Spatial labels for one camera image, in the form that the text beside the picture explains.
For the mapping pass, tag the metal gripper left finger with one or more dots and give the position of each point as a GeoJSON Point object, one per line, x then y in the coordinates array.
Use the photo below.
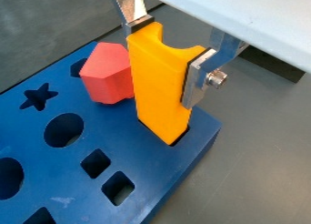
{"type": "Point", "coordinates": [134, 15]}

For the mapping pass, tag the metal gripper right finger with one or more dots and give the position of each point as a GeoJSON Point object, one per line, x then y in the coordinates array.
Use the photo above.
{"type": "Point", "coordinates": [203, 71]}

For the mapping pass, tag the yellow arch block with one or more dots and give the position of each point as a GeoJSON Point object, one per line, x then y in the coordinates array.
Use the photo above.
{"type": "Point", "coordinates": [158, 69]}

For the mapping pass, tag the black fixture block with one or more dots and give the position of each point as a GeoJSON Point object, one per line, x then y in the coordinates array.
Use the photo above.
{"type": "Point", "coordinates": [273, 64]}

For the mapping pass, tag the blue shape sorter board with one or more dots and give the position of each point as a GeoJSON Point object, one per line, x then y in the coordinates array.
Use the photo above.
{"type": "Point", "coordinates": [80, 163]}

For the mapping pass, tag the red pentagon block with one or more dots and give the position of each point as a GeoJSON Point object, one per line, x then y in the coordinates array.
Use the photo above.
{"type": "Point", "coordinates": [106, 74]}

